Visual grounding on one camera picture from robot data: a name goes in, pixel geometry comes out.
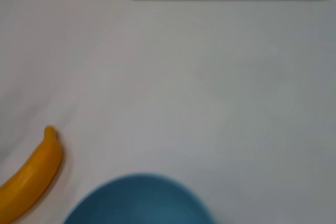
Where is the blue bowl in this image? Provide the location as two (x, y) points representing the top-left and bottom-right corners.
(61, 173), (217, 224)

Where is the yellow banana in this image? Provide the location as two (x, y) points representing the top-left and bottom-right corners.
(0, 125), (64, 224)

